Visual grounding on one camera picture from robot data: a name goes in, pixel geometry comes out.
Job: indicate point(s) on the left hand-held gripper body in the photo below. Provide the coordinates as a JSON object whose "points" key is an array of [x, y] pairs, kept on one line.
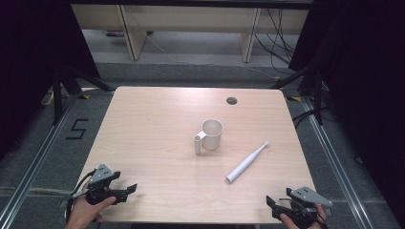
{"points": [[99, 186]]}

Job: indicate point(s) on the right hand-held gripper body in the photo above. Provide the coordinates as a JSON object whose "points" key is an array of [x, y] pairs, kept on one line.
{"points": [[307, 198]]}

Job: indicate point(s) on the white electric toothbrush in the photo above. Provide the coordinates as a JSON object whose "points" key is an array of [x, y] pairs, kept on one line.
{"points": [[245, 163]]}

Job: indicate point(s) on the person's right hand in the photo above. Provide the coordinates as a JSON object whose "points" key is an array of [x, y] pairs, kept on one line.
{"points": [[288, 221]]}

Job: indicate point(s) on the person's left hand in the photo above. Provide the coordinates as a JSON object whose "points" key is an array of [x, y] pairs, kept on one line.
{"points": [[83, 212]]}

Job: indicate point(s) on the black metal stand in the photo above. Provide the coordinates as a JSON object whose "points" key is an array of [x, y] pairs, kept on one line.
{"points": [[58, 95], [317, 95]]}

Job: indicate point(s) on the black curtain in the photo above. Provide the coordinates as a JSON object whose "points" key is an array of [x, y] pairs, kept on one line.
{"points": [[366, 79], [35, 63]]}

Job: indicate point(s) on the dark flat object under desk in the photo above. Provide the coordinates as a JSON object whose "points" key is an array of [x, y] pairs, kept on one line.
{"points": [[114, 33]]}

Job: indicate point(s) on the aluminium floor rail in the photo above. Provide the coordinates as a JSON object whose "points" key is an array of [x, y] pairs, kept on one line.
{"points": [[38, 159], [334, 165]]}

